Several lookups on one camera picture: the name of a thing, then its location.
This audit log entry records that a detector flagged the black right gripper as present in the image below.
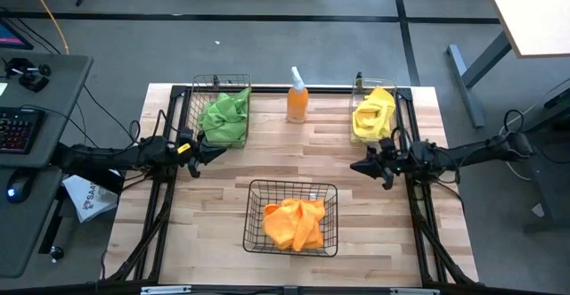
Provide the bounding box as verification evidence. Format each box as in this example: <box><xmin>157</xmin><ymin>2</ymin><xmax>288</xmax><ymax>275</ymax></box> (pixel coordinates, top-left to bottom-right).
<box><xmin>350</xmin><ymin>137</ymin><xmax>404</xmax><ymax>192</ymax></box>

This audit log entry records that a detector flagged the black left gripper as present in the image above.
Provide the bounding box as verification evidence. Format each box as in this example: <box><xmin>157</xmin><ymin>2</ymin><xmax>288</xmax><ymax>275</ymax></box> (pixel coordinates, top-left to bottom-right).
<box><xmin>188</xmin><ymin>134</ymin><xmax>227</xmax><ymax>179</ymax></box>

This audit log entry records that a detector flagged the clear plastic bin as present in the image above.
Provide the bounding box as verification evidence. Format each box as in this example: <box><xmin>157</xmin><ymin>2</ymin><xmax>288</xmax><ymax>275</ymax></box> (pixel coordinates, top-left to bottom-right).
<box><xmin>349</xmin><ymin>77</ymin><xmax>401</xmax><ymax>147</ymax></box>

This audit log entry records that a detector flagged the orange spray bottle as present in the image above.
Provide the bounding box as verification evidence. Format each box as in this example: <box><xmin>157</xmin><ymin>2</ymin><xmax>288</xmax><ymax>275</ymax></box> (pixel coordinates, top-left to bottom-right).
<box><xmin>286</xmin><ymin>66</ymin><xmax>310</xmax><ymax>124</ymax></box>

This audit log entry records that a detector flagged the black support beam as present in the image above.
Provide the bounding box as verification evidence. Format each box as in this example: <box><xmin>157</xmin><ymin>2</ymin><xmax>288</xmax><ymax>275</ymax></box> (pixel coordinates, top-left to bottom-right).
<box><xmin>51</xmin><ymin>165</ymin><xmax>126</xmax><ymax>194</ymax></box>

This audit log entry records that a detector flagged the grey table leg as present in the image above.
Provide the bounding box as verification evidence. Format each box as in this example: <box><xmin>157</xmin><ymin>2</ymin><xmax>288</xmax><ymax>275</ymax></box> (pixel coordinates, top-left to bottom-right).
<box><xmin>444</xmin><ymin>30</ymin><xmax>513</xmax><ymax>129</ymax></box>

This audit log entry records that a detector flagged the white printed paper bag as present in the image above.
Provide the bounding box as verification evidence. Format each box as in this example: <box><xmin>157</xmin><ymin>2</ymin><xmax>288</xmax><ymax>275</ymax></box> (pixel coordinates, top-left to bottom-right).
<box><xmin>61</xmin><ymin>169</ymin><xmax>119</xmax><ymax>224</ymax></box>

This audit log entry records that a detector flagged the grey side desk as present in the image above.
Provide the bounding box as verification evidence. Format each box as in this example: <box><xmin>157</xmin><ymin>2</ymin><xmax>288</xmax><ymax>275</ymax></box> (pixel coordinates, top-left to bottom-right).
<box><xmin>0</xmin><ymin>52</ymin><xmax>94</xmax><ymax>279</ymax></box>

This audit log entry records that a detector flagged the dark grey equipment desk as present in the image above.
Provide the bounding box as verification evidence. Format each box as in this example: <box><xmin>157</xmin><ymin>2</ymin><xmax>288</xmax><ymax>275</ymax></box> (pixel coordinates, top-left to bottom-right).
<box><xmin>511</xmin><ymin>78</ymin><xmax>570</xmax><ymax>234</ymax></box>

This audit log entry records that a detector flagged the black backlit keyboard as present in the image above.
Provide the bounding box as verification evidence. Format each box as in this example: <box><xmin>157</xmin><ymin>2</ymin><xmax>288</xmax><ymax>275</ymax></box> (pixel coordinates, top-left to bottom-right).
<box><xmin>0</xmin><ymin>107</ymin><xmax>45</xmax><ymax>155</ymax></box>

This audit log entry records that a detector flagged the black computer mouse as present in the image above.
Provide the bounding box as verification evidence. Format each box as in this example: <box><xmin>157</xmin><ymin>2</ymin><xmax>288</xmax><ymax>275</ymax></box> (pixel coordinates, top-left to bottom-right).
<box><xmin>4</xmin><ymin>168</ymin><xmax>35</xmax><ymax>205</ymax></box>

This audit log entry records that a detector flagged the white table top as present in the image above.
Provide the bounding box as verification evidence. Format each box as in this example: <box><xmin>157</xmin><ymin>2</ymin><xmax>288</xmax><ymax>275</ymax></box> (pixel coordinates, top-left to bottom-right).
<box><xmin>482</xmin><ymin>0</ymin><xmax>570</xmax><ymax>59</ymax></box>

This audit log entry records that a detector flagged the computer monitor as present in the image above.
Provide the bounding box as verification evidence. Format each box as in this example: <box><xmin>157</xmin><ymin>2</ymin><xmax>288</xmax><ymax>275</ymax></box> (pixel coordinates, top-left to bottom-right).
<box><xmin>0</xmin><ymin>18</ymin><xmax>35</xmax><ymax>51</ymax></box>

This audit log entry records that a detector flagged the black metal table frame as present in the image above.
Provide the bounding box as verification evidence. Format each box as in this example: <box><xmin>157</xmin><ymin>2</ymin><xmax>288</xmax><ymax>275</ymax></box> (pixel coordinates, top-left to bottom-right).
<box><xmin>104</xmin><ymin>85</ymin><xmax>480</xmax><ymax>287</ymax></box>

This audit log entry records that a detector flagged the tall bronze wire basket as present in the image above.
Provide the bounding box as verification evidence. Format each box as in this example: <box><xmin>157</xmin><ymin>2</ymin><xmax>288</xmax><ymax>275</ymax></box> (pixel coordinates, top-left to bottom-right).
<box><xmin>186</xmin><ymin>73</ymin><xmax>252</xmax><ymax>149</ymax></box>

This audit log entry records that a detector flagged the wide black wire basket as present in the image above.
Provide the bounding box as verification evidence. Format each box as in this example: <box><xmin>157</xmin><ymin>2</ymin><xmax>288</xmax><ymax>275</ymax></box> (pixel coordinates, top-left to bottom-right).
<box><xmin>242</xmin><ymin>179</ymin><xmax>339</xmax><ymax>258</ymax></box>

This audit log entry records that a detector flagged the black floor cable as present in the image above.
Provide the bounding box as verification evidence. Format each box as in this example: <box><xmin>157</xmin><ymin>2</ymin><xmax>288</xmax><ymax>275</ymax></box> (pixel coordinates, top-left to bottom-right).
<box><xmin>75</xmin><ymin>84</ymin><xmax>143</xmax><ymax>144</ymax></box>

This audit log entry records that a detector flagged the silver metal bracket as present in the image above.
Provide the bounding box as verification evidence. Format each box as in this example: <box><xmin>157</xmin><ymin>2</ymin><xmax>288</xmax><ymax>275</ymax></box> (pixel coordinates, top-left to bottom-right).
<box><xmin>140</xmin><ymin>285</ymin><xmax>192</xmax><ymax>295</ymax></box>
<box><xmin>389</xmin><ymin>288</ymin><xmax>441</xmax><ymax>295</ymax></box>

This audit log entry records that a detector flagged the black desk bracket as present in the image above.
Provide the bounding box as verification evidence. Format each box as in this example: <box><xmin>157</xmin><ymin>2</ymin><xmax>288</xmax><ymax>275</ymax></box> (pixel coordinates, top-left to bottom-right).
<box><xmin>38</xmin><ymin>199</ymin><xmax>66</xmax><ymax>255</ymax></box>

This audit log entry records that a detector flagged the black camera clamp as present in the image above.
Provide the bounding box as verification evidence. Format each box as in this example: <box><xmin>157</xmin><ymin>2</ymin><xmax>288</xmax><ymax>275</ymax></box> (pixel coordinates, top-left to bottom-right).
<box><xmin>4</xmin><ymin>57</ymin><xmax>52</xmax><ymax>94</ymax></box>

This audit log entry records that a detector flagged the yellow cable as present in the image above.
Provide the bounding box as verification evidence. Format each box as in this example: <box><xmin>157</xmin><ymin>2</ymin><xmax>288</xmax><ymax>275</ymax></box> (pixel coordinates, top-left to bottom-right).
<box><xmin>21</xmin><ymin>0</ymin><xmax>70</xmax><ymax>55</ymax></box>

